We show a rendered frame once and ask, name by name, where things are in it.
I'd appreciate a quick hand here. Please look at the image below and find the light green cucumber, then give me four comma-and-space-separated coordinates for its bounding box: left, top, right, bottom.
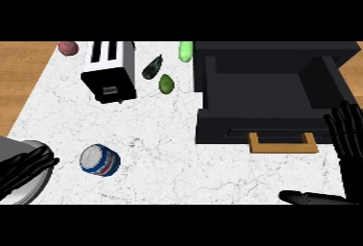
178, 40, 195, 63

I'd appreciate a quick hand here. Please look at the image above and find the reddish purple potato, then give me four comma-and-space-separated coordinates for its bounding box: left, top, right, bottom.
57, 40, 82, 57

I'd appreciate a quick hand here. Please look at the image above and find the dark green eggplant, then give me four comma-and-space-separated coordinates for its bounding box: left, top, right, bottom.
141, 54, 164, 81

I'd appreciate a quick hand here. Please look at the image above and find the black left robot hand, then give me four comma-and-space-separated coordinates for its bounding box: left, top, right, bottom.
0, 145, 61, 202

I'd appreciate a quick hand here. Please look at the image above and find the black and white toaster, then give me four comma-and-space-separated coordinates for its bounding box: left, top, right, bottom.
80, 40, 139, 105

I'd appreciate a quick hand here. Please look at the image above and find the dark grey open drawer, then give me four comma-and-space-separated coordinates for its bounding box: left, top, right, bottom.
195, 55, 359, 145

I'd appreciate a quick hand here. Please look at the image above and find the green avocado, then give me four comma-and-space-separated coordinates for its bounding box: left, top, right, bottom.
158, 73, 176, 95

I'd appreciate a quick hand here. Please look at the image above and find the wooden drawer handle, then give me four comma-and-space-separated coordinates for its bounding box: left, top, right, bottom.
248, 132, 319, 155

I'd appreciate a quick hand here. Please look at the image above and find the blue and white can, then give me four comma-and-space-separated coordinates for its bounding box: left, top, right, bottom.
79, 143, 123, 178

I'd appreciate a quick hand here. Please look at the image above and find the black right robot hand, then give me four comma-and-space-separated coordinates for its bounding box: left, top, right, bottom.
278, 100, 363, 206

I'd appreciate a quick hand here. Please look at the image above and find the dark grey cabinet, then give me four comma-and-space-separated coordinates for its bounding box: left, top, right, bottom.
192, 40, 363, 94

